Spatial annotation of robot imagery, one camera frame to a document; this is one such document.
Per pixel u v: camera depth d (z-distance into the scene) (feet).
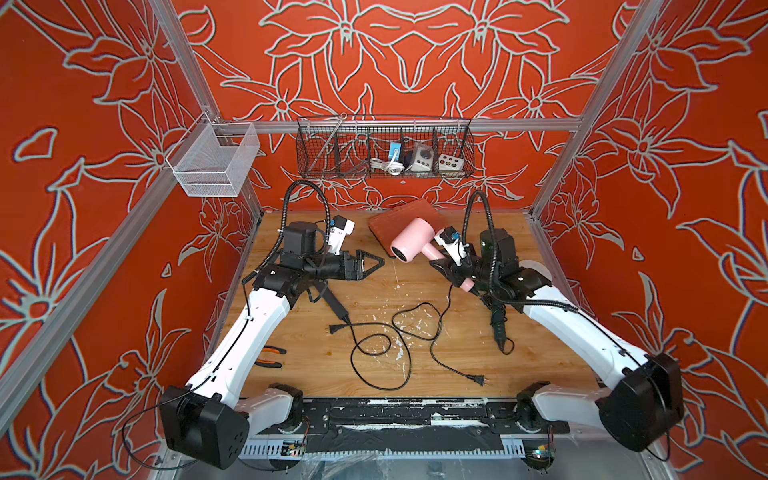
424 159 2.97
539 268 3.31
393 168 2.80
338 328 2.87
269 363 2.68
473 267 2.15
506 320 2.86
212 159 3.03
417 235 2.42
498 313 2.87
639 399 1.26
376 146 3.30
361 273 2.00
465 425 2.39
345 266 2.01
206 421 1.22
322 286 3.09
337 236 2.13
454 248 2.10
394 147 2.73
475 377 2.58
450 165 3.04
